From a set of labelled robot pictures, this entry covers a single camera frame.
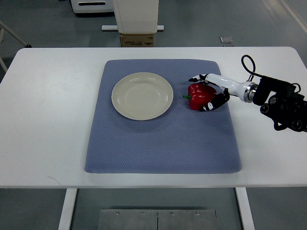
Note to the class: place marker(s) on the brown cardboard box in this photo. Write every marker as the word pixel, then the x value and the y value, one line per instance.
pixel 137 40

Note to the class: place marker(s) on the white table leg left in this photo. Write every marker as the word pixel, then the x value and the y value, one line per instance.
pixel 67 209

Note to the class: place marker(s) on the red bell pepper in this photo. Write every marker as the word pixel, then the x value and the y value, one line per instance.
pixel 199 95

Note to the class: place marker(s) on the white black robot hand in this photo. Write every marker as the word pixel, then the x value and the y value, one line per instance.
pixel 225 88

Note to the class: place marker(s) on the white column stand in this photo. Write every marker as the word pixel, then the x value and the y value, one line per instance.
pixel 135 17

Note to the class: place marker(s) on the blue textured mat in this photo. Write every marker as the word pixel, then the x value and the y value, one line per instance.
pixel 179 141

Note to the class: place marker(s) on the white table leg right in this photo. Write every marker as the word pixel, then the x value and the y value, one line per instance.
pixel 244 208

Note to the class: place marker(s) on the cream round plate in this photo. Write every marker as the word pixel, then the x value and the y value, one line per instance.
pixel 142 96

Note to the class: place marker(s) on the white table leg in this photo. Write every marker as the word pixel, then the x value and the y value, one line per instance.
pixel 244 208
pixel 67 209

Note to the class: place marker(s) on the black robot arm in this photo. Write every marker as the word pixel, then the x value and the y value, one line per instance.
pixel 278 100

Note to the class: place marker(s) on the grey metal floor plate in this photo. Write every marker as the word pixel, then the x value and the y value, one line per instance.
pixel 157 219

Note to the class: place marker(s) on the small grey floor plate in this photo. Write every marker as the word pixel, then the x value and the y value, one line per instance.
pixel 226 40

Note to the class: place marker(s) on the white machine base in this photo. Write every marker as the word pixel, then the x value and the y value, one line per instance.
pixel 92 6

